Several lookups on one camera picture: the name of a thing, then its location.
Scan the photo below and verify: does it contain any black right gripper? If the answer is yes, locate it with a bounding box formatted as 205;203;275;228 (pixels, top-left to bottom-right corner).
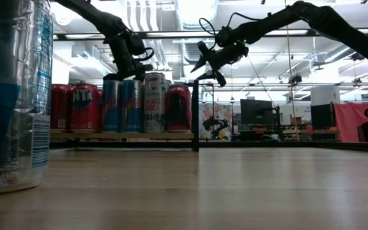
190;40;233;87

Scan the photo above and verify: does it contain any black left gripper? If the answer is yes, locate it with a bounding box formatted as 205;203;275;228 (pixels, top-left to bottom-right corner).
103;34;155;81

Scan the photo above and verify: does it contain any silver sugar-free Red Bull can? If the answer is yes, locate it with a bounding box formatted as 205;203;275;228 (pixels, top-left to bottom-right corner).
121;79;145;134
0;0;54;197
102;79;123;134

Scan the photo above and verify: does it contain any red soda can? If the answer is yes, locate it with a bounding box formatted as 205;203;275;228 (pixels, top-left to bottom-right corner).
166;84;192;134

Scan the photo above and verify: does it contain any red Fanta strawberry can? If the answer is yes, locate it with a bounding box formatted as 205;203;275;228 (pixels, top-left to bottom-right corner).
70;83;101;134

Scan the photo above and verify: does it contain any red Coca-Cola Star Wars can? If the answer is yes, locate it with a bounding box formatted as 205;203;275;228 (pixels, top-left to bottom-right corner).
50;84;73;133

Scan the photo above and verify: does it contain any floral patterned curtain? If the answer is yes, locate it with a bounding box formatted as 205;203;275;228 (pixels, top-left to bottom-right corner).
199;102;236;140

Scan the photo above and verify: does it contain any black monitor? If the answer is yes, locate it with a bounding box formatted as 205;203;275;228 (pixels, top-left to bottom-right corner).
310;103;335;130
240;98;276;126

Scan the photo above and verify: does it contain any white tank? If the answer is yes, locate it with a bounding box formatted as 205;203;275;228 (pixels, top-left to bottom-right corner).
310;85;341;106

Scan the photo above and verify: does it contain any black ceiling camera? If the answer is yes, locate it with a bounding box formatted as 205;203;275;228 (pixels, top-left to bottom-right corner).
121;50;134;65
288;73;303;86
351;50;367;61

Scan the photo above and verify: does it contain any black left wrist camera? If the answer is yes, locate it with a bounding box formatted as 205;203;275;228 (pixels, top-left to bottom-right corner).
128;33;147;57

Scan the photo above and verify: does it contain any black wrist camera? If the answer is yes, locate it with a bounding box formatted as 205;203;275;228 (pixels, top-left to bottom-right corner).
128;33;147;57
230;40;250;60

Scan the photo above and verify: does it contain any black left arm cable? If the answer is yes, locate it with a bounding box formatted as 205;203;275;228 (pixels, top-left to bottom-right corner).
139;47;155;63

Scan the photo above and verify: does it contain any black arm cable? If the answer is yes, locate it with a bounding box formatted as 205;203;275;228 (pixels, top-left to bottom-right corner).
139;47;155;63
198;11;261;36

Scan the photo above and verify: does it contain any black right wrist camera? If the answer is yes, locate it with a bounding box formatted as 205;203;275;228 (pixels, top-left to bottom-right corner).
230;40;250;60

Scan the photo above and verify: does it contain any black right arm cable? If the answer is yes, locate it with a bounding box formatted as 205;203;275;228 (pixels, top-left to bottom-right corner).
198;11;261;36

